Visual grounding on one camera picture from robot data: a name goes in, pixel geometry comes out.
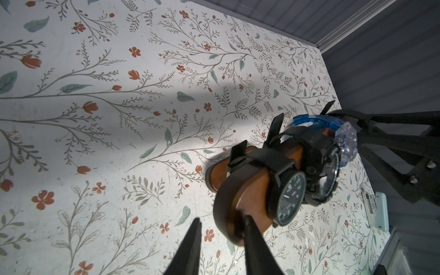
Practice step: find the pale green tube on table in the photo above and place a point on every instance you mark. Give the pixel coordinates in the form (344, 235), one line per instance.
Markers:
(381, 216)

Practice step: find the black chunky wrist watch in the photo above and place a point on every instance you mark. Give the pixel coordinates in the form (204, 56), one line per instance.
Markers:
(310, 142)

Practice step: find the wooden T-bar watch stand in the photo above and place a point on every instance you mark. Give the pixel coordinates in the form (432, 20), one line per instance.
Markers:
(243, 192)

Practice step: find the blue white wrist watch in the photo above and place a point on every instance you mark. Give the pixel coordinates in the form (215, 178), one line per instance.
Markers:
(345, 134)

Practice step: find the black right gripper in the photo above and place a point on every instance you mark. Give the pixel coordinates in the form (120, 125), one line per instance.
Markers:
(420, 151)

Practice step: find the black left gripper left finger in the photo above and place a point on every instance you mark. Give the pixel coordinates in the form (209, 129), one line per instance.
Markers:
(186, 259)

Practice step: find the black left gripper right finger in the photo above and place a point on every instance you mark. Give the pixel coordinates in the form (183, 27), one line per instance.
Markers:
(258, 258)

